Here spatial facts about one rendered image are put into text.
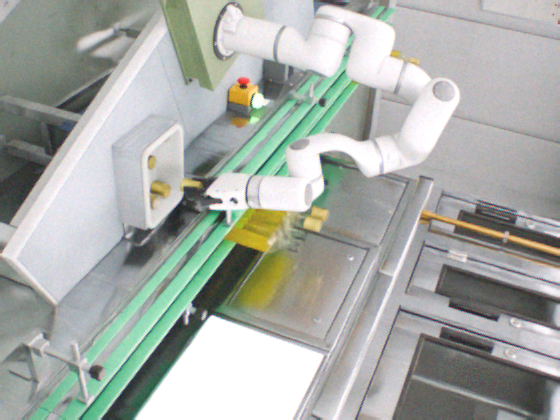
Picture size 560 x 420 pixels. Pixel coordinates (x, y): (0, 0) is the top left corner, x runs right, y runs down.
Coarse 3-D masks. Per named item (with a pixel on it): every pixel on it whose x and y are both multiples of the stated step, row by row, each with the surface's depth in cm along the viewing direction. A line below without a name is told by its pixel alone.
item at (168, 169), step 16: (176, 128) 152; (160, 144) 159; (176, 144) 157; (144, 160) 142; (160, 160) 161; (176, 160) 160; (144, 176) 144; (160, 176) 164; (176, 176) 163; (144, 192) 147; (176, 192) 165; (160, 208) 160
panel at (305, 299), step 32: (256, 256) 185; (288, 256) 187; (320, 256) 188; (352, 256) 188; (256, 288) 175; (288, 288) 176; (320, 288) 177; (352, 288) 176; (224, 320) 164; (256, 320) 164; (288, 320) 166; (320, 320) 166; (320, 352) 157; (160, 384) 146
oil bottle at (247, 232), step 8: (240, 224) 172; (248, 224) 173; (256, 224) 173; (264, 224) 173; (232, 232) 173; (240, 232) 172; (248, 232) 171; (256, 232) 170; (264, 232) 170; (272, 232) 170; (280, 232) 171; (232, 240) 174; (240, 240) 173; (248, 240) 172; (256, 240) 171; (264, 240) 170; (272, 240) 169; (280, 240) 170; (256, 248) 172; (264, 248) 171; (272, 248) 170
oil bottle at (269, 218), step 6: (246, 210) 178; (252, 210) 178; (258, 210) 179; (246, 216) 176; (252, 216) 176; (258, 216) 176; (264, 216) 176; (270, 216) 177; (276, 216) 177; (282, 216) 177; (264, 222) 175; (270, 222) 174; (276, 222) 175; (282, 222) 175; (288, 222) 176; (282, 228) 174; (288, 228) 175
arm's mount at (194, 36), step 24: (168, 0) 145; (192, 0) 143; (216, 0) 153; (240, 0) 164; (168, 24) 151; (192, 24) 147; (216, 24) 156; (192, 48) 155; (216, 48) 160; (192, 72) 164; (216, 72) 165
